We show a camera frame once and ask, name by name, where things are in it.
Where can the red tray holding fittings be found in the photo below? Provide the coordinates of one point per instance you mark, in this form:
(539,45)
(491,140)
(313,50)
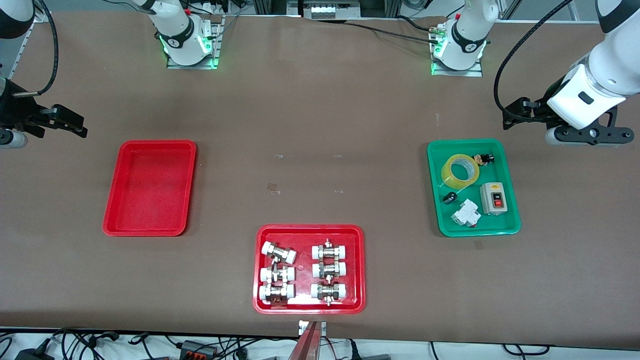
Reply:
(303,280)

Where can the grey push-button switch box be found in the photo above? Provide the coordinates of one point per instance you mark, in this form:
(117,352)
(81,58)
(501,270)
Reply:
(492,197)

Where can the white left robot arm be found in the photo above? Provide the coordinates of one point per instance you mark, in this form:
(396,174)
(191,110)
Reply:
(610,65)

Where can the white circuit breaker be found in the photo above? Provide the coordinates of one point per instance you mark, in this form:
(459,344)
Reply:
(466,214)

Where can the metal white pipe fitting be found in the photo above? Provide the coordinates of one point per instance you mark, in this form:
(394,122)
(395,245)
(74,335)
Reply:
(328,292)
(329,250)
(277,274)
(329,270)
(276,293)
(278,252)

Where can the small brown tape piece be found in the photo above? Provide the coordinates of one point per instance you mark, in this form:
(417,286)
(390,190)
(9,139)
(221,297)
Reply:
(272,187)

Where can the black orange connector box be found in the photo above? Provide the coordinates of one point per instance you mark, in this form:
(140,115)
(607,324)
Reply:
(197,347)

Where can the small silver metal bracket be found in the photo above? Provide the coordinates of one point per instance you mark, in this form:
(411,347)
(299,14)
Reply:
(301,327)

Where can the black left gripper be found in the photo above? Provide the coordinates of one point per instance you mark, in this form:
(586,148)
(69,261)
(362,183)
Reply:
(541,109)

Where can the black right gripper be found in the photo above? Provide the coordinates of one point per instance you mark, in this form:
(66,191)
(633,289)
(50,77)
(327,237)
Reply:
(11,111)

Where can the green plastic tray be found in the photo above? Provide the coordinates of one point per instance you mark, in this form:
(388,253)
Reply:
(450,220)

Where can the black power adapter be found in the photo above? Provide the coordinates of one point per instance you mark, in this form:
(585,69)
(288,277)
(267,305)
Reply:
(35,355)

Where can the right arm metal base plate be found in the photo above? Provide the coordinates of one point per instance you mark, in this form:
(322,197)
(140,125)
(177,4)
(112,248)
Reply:
(192,66)

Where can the small black knob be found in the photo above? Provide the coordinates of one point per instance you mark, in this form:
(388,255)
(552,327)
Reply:
(449,198)

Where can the yellow clear tape roll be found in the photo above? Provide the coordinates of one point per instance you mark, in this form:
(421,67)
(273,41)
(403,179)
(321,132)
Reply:
(450,177)

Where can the black plug block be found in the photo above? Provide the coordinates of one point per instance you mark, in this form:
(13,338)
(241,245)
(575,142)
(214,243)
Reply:
(370,357)

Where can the empty red plastic tray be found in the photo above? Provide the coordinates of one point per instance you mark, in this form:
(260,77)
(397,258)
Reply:
(150,200)

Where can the white power strip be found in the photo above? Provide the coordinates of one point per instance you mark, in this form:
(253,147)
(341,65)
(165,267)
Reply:
(324,11)

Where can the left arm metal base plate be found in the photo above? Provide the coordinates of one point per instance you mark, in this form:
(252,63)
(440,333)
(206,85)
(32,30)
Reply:
(472,73)

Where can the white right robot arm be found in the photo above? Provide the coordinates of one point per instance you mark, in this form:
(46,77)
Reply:
(177,30)

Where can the red metal bar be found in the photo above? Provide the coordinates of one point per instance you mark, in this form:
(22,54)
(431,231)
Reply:
(307,347)

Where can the small black gold component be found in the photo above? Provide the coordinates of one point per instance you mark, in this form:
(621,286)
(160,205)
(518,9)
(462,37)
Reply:
(482,159)

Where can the aluminium corner bracket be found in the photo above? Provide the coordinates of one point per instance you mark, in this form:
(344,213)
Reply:
(44,17)

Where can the aluminium frame rail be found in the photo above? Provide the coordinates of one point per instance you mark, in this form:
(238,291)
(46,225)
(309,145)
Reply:
(350,10)

